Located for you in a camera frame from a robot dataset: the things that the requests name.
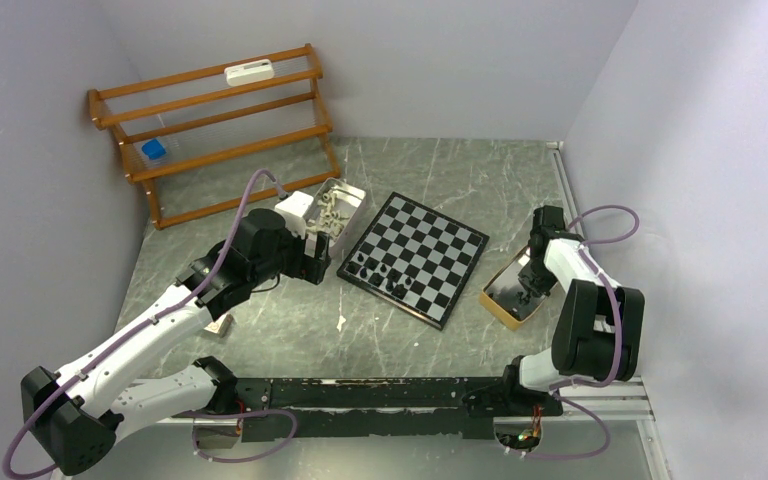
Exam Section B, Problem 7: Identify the black bishop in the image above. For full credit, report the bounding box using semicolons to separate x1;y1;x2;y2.
369;273;383;287

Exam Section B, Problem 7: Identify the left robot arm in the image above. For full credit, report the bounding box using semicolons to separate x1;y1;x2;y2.
20;208;330;476

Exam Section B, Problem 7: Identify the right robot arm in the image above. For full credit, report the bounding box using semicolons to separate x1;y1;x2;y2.
498;206;645;414

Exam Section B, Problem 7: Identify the pink tin of white pieces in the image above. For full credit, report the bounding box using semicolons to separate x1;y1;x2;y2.
304;178;368;258

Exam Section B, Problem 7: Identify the black chess king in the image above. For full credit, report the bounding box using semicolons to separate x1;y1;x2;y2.
392;284;407;299

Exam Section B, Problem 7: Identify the gold tin of black pieces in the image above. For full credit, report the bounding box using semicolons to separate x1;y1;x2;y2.
479;246;548;331

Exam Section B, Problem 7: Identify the chessboard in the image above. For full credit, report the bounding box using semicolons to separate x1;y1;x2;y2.
336;192;489;330

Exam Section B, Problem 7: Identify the small card box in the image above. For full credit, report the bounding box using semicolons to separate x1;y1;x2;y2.
203;314;234;338

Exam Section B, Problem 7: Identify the wooden shelf rack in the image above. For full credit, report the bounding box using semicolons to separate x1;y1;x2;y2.
87;43;342;230

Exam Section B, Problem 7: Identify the blue cap container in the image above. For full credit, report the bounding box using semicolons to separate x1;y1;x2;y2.
141;138;167;162

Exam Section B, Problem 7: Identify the white box on rack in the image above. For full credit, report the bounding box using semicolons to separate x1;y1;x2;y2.
224;58;275;87

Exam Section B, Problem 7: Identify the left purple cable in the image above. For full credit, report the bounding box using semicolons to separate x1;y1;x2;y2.
0;168;299;480

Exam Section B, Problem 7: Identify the purple cable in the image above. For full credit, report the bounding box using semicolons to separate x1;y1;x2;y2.
523;203;642;462
0;168;299;480

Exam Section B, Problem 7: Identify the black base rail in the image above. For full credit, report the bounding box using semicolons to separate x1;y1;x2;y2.
198;374;563;442

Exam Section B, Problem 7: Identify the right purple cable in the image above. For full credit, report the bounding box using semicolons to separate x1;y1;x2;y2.
523;203;642;462

